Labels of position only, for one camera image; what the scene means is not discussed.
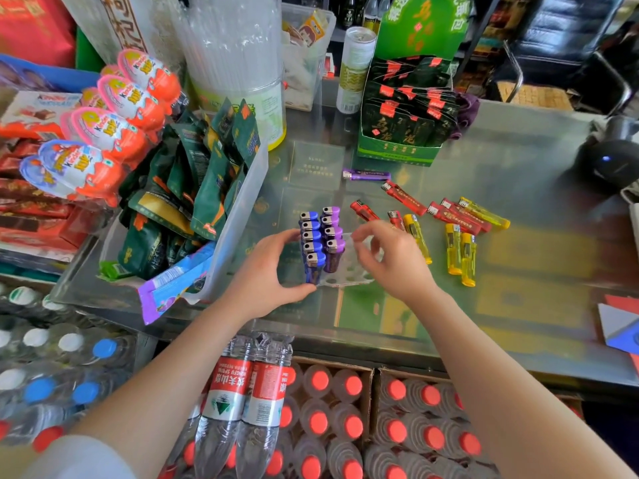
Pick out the purple blue candy packet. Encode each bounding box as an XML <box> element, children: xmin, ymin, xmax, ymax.
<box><xmin>137</xmin><ymin>241</ymin><xmax>216</xmax><ymax>326</ymax></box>

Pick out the cardboard bottle box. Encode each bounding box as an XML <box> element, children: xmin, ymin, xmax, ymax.
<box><xmin>277</xmin><ymin>355</ymin><xmax>376</xmax><ymax>479</ymax></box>
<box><xmin>368</xmin><ymin>366</ymin><xmax>502</xmax><ymax>479</ymax></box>

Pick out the group of red cap bottles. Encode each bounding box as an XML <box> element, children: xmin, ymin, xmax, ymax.
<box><xmin>363</xmin><ymin>376</ymin><xmax>500</xmax><ymax>479</ymax></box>
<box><xmin>265</xmin><ymin>363</ymin><xmax>365</xmax><ymax>479</ymax></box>

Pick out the purple cloth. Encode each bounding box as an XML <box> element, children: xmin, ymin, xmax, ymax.
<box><xmin>449</xmin><ymin>92</ymin><xmax>481</xmax><ymax>141</ymax></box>

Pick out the white cylindrical can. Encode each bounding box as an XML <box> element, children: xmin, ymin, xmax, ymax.
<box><xmin>336</xmin><ymin>26</ymin><xmax>377</xmax><ymax>115</ymax></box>

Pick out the pack of clear water bottles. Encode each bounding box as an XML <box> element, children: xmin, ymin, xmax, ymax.
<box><xmin>0</xmin><ymin>284</ymin><xmax>153</xmax><ymax>452</ymax></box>

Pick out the clear plastic bin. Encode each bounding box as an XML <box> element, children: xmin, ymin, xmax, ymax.
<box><xmin>97</xmin><ymin>139</ymin><xmax>269</xmax><ymax>307</ymax></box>

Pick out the person's left forearm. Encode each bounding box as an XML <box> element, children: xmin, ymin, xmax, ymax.
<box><xmin>67</xmin><ymin>293</ymin><xmax>258</xmax><ymax>462</ymax></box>

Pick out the red blue paper card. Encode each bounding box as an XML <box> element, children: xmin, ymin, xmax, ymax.
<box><xmin>597</xmin><ymin>294</ymin><xmax>639</xmax><ymax>375</ymax></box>

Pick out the person's right forearm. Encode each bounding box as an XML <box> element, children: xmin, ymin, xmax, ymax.
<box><xmin>412</xmin><ymin>286</ymin><xmax>639</xmax><ymax>479</ymax></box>

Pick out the stack of red chocolate bars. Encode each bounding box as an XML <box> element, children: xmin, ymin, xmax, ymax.
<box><xmin>0</xmin><ymin>138</ymin><xmax>108</xmax><ymax>267</ymax></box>

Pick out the red label water bottle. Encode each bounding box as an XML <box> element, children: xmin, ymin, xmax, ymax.
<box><xmin>235</xmin><ymin>333</ymin><xmax>295</xmax><ymax>479</ymax></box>
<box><xmin>194</xmin><ymin>335</ymin><xmax>254</xmax><ymax>479</ymax></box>

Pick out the black barcode scanner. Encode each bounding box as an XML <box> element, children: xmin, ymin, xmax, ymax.
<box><xmin>571</xmin><ymin>114</ymin><xmax>639</xmax><ymax>195</ymax></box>

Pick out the row of egg chocolate toys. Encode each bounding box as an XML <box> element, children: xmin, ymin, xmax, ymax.
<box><xmin>19</xmin><ymin>49</ymin><xmax>183</xmax><ymax>207</ymax></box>

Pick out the person's right hand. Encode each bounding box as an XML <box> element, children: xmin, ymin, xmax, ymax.
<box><xmin>351</xmin><ymin>220</ymin><xmax>442</xmax><ymax>307</ymax></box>

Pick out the black leather chair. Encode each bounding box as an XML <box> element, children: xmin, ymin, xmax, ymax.
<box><xmin>487</xmin><ymin>0</ymin><xmax>639</xmax><ymax>117</ymax></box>

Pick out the small green candy packet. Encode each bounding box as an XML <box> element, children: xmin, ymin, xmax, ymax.
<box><xmin>98</xmin><ymin>260</ymin><xmax>133</xmax><ymax>283</ymax></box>

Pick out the person's left hand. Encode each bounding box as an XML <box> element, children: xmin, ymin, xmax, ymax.
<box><xmin>220</xmin><ymin>228</ymin><xmax>318</xmax><ymax>322</ymax></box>

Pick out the yellow lighter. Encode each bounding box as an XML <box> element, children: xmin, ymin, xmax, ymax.
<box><xmin>403</xmin><ymin>214</ymin><xmax>433</xmax><ymax>265</ymax></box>
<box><xmin>458</xmin><ymin>196</ymin><xmax>511</xmax><ymax>230</ymax></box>
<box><xmin>445</xmin><ymin>223</ymin><xmax>463</xmax><ymax>276</ymax></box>
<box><xmin>460</xmin><ymin>233</ymin><xmax>477</xmax><ymax>288</ymax></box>

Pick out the green cardboard display box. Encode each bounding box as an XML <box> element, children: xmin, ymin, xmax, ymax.
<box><xmin>356</xmin><ymin>0</ymin><xmax>472</xmax><ymax>167</ymax></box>

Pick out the stack of dark tea packets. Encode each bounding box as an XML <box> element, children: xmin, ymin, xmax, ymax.
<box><xmin>360</xmin><ymin>56</ymin><xmax>460</xmax><ymax>147</ymax></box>

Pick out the clear plastic lighter tray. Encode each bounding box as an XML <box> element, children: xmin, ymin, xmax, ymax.
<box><xmin>299</xmin><ymin>233</ymin><xmax>379</xmax><ymax>290</ymax></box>

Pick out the purple lighter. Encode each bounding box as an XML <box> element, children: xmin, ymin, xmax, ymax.
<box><xmin>342</xmin><ymin>169</ymin><xmax>391</xmax><ymax>182</ymax></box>

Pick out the pile of green snack packets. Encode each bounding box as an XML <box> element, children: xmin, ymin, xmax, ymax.
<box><xmin>117</xmin><ymin>98</ymin><xmax>261</xmax><ymax>281</ymax></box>

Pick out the red gift bag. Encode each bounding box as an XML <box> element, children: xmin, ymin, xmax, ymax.
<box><xmin>0</xmin><ymin>0</ymin><xmax>77</xmax><ymax>69</ymax></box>

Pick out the row of dark glass bottles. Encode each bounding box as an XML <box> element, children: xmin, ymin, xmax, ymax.
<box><xmin>329</xmin><ymin>0</ymin><xmax>392</xmax><ymax>34</ymax></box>

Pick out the white sleeve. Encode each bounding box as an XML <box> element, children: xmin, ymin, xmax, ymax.
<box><xmin>20</xmin><ymin>434</ymin><xmax>138</xmax><ymax>479</ymax></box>

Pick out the jar of clear straws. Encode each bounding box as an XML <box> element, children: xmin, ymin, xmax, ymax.
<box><xmin>172</xmin><ymin>0</ymin><xmax>288</xmax><ymax>151</ymax></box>

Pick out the blue cardboard box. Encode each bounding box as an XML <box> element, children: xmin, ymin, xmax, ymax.
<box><xmin>0</xmin><ymin>54</ymin><xmax>101</xmax><ymax>93</ymax></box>

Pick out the group of blue purple lighters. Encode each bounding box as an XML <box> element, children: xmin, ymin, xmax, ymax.
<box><xmin>299</xmin><ymin>206</ymin><xmax>346</xmax><ymax>286</ymax></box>

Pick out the clear plastic storage container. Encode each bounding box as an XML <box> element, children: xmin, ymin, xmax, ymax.
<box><xmin>281</xmin><ymin>2</ymin><xmax>337</xmax><ymax>112</ymax></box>

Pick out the white red chocolate box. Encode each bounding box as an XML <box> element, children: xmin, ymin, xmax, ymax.
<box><xmin>0</xmin><ymin>91</ymin><xmax>83</xmax><ymax>141</ymax></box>

